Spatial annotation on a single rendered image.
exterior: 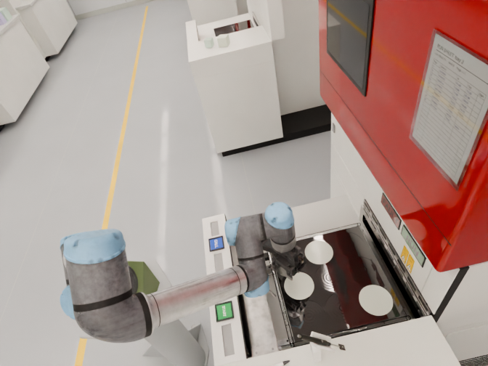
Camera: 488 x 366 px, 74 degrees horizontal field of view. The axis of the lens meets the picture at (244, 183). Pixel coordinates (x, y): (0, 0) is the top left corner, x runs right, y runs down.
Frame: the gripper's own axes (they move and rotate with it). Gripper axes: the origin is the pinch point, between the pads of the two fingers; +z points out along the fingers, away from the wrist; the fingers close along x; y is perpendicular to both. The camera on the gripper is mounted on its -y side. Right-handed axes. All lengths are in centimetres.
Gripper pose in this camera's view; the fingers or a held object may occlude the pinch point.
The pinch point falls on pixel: (285, 271)
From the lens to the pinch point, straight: 118.4
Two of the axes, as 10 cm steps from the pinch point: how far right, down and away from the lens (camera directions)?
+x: 7.1, -5.9, 4.0
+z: 1.8, 6.9, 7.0
